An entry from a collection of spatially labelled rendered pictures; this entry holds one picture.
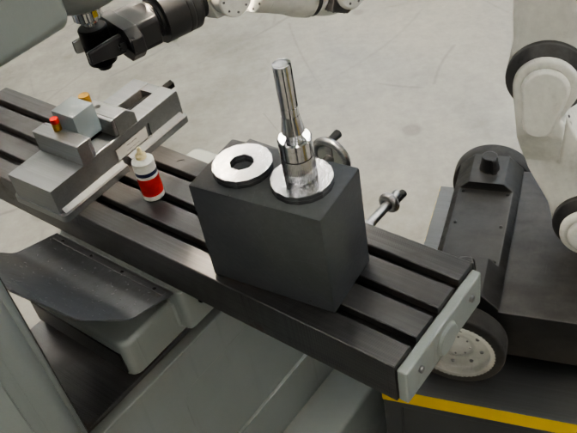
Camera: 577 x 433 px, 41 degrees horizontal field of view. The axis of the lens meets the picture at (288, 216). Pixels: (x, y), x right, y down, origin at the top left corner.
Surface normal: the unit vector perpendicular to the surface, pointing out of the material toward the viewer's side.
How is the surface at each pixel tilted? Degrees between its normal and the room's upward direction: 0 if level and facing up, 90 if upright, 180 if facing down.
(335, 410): 0
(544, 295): 0
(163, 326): 90
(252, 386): 90
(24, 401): 89
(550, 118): 90
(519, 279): 0
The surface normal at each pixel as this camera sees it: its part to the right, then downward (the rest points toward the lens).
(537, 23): -0.32, 0.66
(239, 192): -0.15, -0.74
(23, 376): 0.88, 0.17
